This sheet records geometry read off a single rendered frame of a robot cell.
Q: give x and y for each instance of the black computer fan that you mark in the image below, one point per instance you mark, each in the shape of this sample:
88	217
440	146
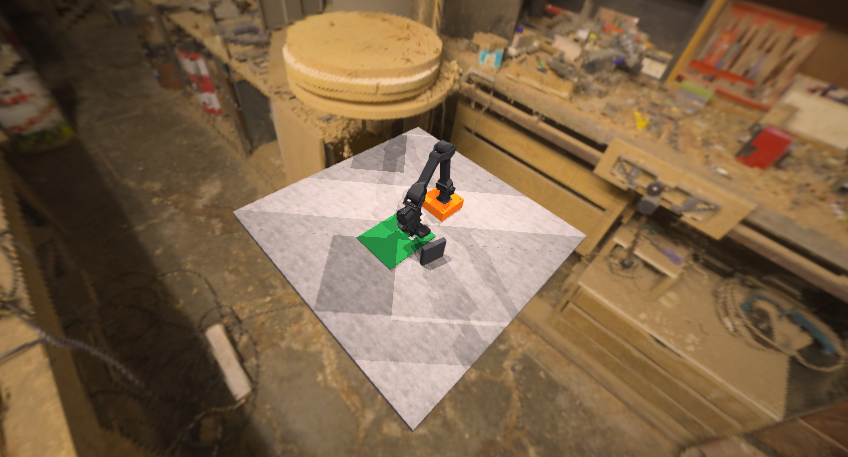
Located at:
432	251

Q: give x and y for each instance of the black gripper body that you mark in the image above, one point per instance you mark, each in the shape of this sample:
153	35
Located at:
421	231

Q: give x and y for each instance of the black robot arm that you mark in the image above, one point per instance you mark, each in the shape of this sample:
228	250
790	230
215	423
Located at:
417	192

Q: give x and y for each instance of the green circuit board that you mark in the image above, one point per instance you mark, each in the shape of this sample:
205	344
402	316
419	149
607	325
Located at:
390	244

